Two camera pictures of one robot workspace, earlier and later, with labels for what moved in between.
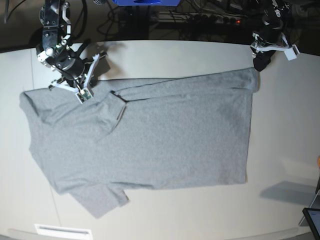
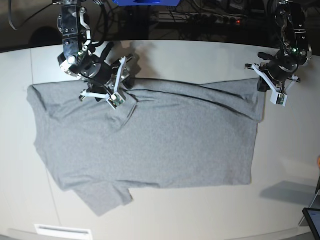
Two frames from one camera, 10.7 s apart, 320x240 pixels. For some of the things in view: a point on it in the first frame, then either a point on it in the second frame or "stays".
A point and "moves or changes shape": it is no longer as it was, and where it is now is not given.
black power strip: (203, 20) stays
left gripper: (75, 67) → (101, 74)
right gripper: (270, 32) → (280, 69)
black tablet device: (312, 215) stays
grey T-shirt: (180, 131) moves or changes shape
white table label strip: (52, 231) stays
